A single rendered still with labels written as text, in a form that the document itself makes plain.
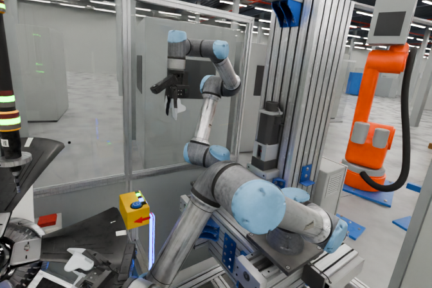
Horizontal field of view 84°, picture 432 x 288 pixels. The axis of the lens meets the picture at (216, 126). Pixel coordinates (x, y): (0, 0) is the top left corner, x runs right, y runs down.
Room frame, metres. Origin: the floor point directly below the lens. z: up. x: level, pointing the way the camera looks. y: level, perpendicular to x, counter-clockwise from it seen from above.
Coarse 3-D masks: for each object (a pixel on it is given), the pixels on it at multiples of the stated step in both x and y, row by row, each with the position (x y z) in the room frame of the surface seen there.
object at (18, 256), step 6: (24, 240) 0.56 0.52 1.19; (30, 240) 0.57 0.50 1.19; (36, 240) 0.57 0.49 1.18; (18, 246) 0.54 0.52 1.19; (30, 246) 0.55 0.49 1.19; (36, 246) 0.55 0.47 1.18; (12, 252) 0.52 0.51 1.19; (18, 252) 0.52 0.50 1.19; (24, 252) 0.53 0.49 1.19; (30, 252) 0.53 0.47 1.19; (36, 252) 0.53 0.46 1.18; (12, 258) 0.50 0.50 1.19; (18, 258) 0.50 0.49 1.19; (24, 258) 0.51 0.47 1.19; (30, 258) 0.51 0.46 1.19; (36, 258) 0.51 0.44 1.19; (12, 264) 0.48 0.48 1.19
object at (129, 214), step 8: (120, 200) 0.99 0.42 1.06; (128, 200) 0.98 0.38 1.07; (136, 200) 0.98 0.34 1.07; (144, 200) 0.99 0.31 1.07; (120, 208) 0.99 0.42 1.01; (128, 208) 0.91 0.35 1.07; (136, 208) 0.92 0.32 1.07; (144, 208) 0.93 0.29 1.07; (128, 216) 0.89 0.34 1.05; (136, 216) 0.91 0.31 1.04; (144, 216) 0.93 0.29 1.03; (128, 224) 0.89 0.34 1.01; (136, 224) 0.91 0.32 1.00; (144, 224) 0.93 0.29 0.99
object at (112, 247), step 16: (112, 208) 0.74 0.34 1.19; (80, 224) 0.65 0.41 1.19; (96, 224) 0.66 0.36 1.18; (112, 224) 0.68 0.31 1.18; (48, 240) 0.57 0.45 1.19; (64, 240) 0.58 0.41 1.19; (80, 240) 0.59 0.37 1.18; (96, 240) 0.61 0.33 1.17; (112, 240) 0.62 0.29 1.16; (48, 256) 0.52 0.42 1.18; (64, 256) 0.53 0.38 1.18; (112, 256) 0.58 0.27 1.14
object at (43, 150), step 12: (24, 144) 0.70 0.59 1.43; (36, 144) 0.69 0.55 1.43; (48, 144) 0.70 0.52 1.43; (60, 144) 0.70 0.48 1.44; (36, 156) 0.66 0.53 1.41; (48, 156) 0.66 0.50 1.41; (0, 168) 0.65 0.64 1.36; (24, 168) 0.64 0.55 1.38; (36, 168) 0.64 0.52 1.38; (0, 180) 0.63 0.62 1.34; (12, 180) 0.61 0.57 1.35; (24, 180) 0.61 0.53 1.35; (0, 192) 0.60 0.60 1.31; (12, 192) 0.59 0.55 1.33; (24, 192) 0.58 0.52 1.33; (0, 204) 0.57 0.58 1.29; (12, 204) 0.56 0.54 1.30
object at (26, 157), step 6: (0, 138) 0.53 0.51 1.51; (0, 144) 0.53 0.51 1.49; (0, 150) 0.53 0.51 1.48; (0, 156) 0.53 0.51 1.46; (24, 156) 0.54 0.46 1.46; (30, 156) 0.54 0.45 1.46; (0, 162) 0.50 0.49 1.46; (6, 162) 0.50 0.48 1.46; (12, 162) 0.51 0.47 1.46; (18, 162) 0.51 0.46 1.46; (24, 162) 0.52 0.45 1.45
